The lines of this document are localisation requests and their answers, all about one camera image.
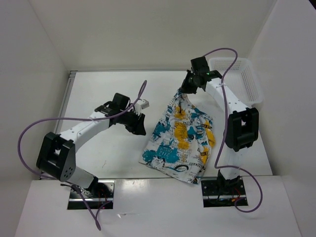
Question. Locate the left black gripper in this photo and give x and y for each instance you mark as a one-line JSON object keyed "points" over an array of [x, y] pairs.
{"points": [[138, 127]]}

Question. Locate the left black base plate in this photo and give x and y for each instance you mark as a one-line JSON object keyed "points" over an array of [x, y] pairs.
{"points": [[102, 198]]}

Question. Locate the white perforated plastic basket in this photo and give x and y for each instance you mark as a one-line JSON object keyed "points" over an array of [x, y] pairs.
{"points": [[241, 78]]}

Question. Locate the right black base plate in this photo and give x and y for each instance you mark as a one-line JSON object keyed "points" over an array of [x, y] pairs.
{"points": [[213, 196]]}

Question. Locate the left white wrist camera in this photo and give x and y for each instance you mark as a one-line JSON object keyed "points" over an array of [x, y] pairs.
{"points": [[141, 104]]}

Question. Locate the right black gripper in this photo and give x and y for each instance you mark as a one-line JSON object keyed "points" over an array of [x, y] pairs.
{"points": [[185, 88]]}

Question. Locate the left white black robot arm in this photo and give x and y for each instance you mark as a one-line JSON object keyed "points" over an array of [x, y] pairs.
{"points": [[57, 156]]}

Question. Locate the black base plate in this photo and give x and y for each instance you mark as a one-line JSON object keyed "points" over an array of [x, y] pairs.
{"points": [[213, 196], [102, 198]]}

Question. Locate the white teal yellow patterned shorts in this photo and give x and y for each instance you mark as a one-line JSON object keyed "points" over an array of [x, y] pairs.
{"points": [[181, 142]]}

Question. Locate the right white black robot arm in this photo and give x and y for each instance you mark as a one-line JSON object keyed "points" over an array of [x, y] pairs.
{"points": [[241, 125]]}

